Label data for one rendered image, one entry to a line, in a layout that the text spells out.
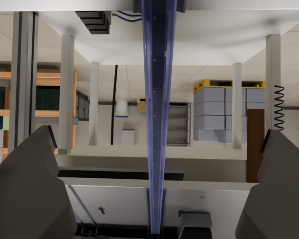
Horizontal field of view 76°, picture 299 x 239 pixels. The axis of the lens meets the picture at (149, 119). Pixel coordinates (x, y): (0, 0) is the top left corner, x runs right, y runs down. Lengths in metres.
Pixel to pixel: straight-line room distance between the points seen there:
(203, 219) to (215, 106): 3.65
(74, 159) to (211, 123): 3.39
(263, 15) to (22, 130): 0.67
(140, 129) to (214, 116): 4.44
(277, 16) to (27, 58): 0.64
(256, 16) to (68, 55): 0.55
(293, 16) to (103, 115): 7.53
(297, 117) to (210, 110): 7.02
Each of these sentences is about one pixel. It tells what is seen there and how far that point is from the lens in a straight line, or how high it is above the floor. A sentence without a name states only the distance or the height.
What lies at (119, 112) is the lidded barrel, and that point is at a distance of 7.19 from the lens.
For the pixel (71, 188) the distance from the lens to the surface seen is 0.25.
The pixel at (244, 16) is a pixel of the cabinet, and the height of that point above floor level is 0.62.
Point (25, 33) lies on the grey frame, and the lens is 0.60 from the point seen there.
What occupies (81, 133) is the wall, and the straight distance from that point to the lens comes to 8.09.
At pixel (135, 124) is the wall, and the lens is 7.80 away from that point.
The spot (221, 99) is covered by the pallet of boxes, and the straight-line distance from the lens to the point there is 3.96.
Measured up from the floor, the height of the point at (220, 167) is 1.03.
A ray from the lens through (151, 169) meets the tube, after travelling 0.17.
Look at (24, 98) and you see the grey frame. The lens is 0.56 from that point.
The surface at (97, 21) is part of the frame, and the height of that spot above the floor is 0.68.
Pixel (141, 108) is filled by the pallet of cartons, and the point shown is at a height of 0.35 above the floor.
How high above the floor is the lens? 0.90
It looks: 2 degrees down
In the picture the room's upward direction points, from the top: 179 degrees counter-clockwise
